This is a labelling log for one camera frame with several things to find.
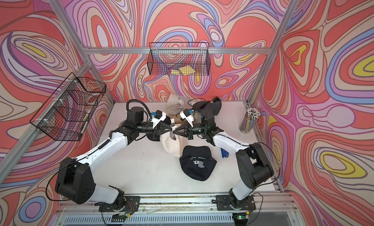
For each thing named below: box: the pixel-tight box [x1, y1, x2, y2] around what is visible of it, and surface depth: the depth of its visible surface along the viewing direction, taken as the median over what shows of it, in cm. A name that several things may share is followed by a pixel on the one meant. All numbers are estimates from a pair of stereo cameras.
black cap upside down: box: [179, 145, 218, 182], surface depth 85 cm
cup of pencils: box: [239, 107, 262, 134], surface depth 92 cm
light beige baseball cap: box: [165, 93, 192, 115], surface depth 118 cm
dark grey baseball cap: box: [192, 96, 223, 116], surface depth 107 cm
